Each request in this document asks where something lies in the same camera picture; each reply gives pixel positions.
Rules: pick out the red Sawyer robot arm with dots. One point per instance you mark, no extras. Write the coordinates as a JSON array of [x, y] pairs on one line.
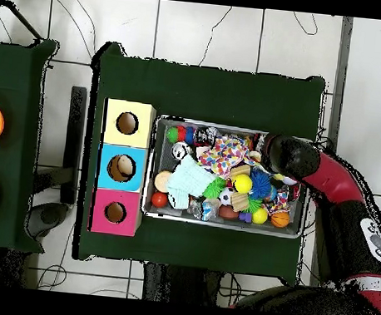
[[335, 178]]

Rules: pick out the shallow clear mesh bin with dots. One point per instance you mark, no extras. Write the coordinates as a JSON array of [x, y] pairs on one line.
[[158, 161]]

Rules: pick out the wooden box with three holes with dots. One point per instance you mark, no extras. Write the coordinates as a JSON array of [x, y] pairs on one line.
[[126, 146]]

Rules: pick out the crushed silver can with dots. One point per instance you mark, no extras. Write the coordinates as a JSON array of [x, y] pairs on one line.
[[180, 150]]

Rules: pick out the mint green cloth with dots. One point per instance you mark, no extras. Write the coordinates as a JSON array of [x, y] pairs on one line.
[[190, 177]]

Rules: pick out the colourful polka dot cloth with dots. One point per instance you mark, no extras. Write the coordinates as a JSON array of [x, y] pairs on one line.
[[223, 154]]

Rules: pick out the toy hamburger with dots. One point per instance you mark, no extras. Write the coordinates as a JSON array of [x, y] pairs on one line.
[[163, 181]]

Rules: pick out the red ball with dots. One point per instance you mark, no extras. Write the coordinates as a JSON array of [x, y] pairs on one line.
[[160, 199]]

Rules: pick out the crushed clear plastic bottle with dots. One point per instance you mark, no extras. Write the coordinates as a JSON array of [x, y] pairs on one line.
[[202, 210]]

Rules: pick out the large yellow ball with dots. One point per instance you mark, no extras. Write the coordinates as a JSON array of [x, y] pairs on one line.
[[243, 183]]

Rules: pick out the dark green table cloth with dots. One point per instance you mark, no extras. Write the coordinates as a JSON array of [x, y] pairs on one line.
[[203, 92], [19, 97]]

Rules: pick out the blue spiky ball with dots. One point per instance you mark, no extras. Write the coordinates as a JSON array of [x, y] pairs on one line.
[[261, 186]]

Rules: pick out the orange toy basketball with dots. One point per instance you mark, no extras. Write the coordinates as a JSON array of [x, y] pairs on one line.
[[279, 219]]

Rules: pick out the black stand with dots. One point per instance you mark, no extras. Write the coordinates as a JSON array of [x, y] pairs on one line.
[[75, 136]]

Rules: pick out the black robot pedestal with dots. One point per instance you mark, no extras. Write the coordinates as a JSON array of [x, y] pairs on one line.
[[178, 286]]

